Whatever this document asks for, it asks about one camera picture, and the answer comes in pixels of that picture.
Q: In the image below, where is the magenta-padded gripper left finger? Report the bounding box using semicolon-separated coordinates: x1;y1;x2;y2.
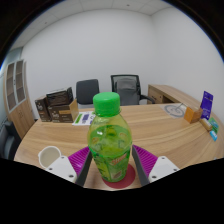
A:
45;145;94;187

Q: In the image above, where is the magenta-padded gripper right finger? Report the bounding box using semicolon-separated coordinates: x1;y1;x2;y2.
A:
131;144;180;187

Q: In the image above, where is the green drink bottle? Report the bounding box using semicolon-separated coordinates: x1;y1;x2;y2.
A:
87;91;133;183

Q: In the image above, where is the white and brown mug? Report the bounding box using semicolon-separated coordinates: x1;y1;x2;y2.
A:
37;145;63;169

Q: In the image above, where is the flat round red coaster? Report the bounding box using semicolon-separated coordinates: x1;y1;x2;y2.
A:
101;163;137;190

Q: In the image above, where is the printed paper sheet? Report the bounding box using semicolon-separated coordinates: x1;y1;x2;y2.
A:
72;111;98;127

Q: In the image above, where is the round printed white mat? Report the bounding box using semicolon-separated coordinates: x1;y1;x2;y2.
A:
163;103;188;118

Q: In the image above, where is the small wooden box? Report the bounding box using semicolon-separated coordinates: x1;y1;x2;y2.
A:
183;106;204;125

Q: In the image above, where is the small tan packet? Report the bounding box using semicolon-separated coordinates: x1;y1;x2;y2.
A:
199;117;213;132

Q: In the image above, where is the wooden side desk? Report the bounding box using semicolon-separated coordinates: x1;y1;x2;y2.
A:
147;84;204;108

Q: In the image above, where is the small blue packet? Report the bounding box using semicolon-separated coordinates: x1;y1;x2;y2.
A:
209;129;218;142

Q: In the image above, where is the grey office chair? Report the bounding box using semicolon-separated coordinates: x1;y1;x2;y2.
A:
75;78;101;109

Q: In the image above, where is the wooden shelf cabinet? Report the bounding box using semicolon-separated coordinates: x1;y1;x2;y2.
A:
3;59;35;139

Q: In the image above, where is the black mesh office chair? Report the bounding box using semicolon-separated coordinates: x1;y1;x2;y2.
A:
110;74;157;106

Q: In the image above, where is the small green box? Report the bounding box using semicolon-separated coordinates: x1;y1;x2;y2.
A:
208;116;220;134

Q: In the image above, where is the purple standing card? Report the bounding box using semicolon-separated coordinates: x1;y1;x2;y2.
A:
199;90;214;120

